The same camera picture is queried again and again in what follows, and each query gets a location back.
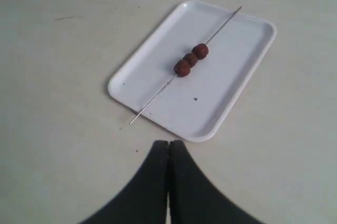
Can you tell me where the white rectangular plastic tray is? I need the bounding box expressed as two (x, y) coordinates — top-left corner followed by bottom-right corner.
(107, 0), (277, 142)

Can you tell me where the red date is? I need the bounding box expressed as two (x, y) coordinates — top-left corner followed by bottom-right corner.
(174, 60), (191, 77)
(192, 43), (209, 60)
(183, 53), (199, 67)

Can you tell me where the thin metal skewer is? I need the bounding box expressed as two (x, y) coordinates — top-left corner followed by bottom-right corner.
(128, 6), (243, 125)

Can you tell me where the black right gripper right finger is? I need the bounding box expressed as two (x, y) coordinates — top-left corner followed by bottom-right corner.
(167, 140), (260, 223)

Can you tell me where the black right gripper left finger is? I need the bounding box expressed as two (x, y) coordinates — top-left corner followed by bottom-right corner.
(82, 140), (169, 223)

